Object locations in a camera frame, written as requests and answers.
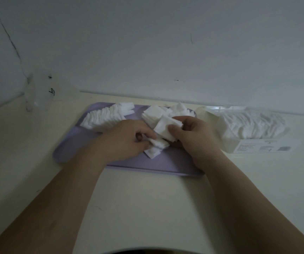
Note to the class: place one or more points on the person's left hand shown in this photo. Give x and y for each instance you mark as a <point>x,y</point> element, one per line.
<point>120,140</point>

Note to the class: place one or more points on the person's right hand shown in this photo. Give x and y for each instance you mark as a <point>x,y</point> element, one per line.
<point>197,145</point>

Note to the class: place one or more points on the person's left thumb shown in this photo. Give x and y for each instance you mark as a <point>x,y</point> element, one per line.
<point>142,143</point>

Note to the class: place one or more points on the person's right thumb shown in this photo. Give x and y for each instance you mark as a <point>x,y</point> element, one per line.
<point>175,132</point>

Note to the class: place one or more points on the white cotton pad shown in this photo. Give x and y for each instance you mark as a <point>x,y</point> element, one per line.
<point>164,128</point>

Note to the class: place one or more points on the small bundle of cotton pads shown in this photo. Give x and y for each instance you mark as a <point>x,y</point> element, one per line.
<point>156,148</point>

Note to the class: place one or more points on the person's right forearm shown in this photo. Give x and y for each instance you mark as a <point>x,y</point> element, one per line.
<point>252,208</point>

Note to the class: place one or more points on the person's left forearm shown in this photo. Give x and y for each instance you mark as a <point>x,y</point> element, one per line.
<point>43,208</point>

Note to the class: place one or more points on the loose pile of cotton pads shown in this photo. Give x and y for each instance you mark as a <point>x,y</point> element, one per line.
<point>154,113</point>

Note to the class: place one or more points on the row of white cotton pads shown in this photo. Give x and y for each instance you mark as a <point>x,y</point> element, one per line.
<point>101,119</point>

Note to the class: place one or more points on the purple plastic tray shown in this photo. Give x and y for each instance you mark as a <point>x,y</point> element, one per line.
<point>80,140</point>

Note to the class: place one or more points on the boxed stack of cotton pads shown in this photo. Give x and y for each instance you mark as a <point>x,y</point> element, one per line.
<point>252,124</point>

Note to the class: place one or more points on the clear plastic pad box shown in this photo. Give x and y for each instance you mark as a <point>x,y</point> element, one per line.
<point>263,146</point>

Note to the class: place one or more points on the clear plastic bag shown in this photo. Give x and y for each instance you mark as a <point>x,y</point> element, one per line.
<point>45,91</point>

